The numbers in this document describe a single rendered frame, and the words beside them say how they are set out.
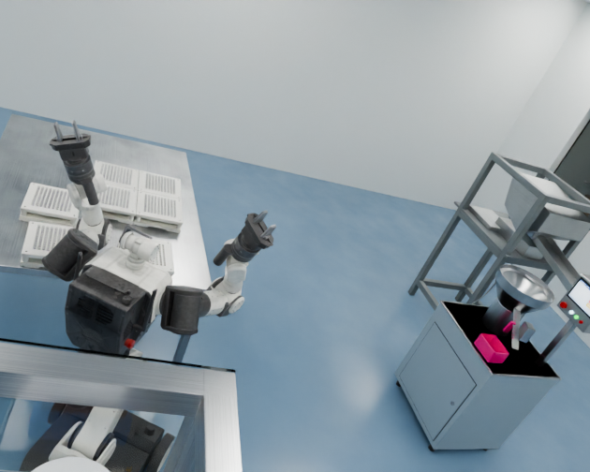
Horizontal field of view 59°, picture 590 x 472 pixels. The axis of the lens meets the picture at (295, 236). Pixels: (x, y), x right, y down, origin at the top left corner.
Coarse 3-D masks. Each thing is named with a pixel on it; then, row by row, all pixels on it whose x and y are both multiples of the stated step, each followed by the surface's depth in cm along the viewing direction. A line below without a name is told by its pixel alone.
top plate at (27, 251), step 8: (32, 224) 231; (40, 224) 233; (48, 224) 235; (32, 232) 226; (24, 240) 221; (32, 240) 222; (56, 240) 228; (24, 248) 216; (32, 248) 218; (40, 248) 220; (24, 256) 214; (32, 256) 215; (40, 256) 216
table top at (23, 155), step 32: (32, 128) 316; (64, 128) 331; (0, 160) 276; (32, 160) 287; (128, 160) 327; (160, 160) 342; (0, 192) 253; (192, 192) 322; (0, 224) 234; (128, 224) 270; (192, 224) 292; (0, 256) 218; (192, 256) 267
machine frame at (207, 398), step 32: (0, 352) 79; (32, 352) 82; (64, 352) 84; (0, 384) 78; (32, 384) 79; (64, 384) 80; (96, 384) 81; (128, 384) 83; (160, 384) 85; (192, 384) 88; (224, 384) 90; (192, 416) 89; (224, 416) 85; (192, 448) 94; (224, 448) 80
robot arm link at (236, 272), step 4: (232, 264) 174; (236, 264) 174; (240, 264) 174; (228, 268) 175; (232, 268) 174; (236, 268) 173; (240, 268) 174; (244, 268) 175; (228, 272) 175; (232, 272) 174; (236, 272) 175; (240, 272) 175; (244, 272) 176; (228, 276) 177; (232, 276) 177; (236, 276) 178; (240, 276) 178; (244, 276) 179; (228, 280) 180; (232, 280) 180; (236, 280) 180; (240, 280) 181
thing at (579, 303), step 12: (588, 276) 293; (576, 288) 295; (588, 288) 288; (564, 300) 301; (576, 300) 294; (588, 300) 287; (564, 312) 300; (576, 312) 293; (588, 312) 286; (576, 324) 292; (588, 324) 285; (564, 336) 303; (552, 348) 308; (540, 360) 314
